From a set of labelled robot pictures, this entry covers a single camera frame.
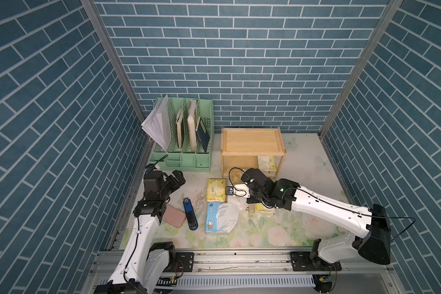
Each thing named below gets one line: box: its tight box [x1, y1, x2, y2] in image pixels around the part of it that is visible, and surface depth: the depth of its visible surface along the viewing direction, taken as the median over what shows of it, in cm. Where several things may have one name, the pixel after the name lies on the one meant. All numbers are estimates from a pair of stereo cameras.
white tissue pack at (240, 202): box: [226, 194, 249, 212], surface depth 86 cm
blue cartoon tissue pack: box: [205, 201, 229, 236], surface depth 82 cm
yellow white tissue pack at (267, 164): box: [257, 155, 277, 176], surface depth 99 cm
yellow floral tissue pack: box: [205, 178, 227, 202], surface depth 93 cm
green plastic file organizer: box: [149, 97, 215, 172], surface depth 105 cm
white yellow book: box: [187, 99, 197, 152], surface depth 98 cm
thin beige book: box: [175, 107, 185, 149], surface depth 104 cm
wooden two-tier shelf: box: [220, 126, 287, 179], surface depth 91 cm
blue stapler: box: [183, 197, 199, 231], surface depth 87 cm
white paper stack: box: [140, 94, 171, 152], surface depth 95 cm
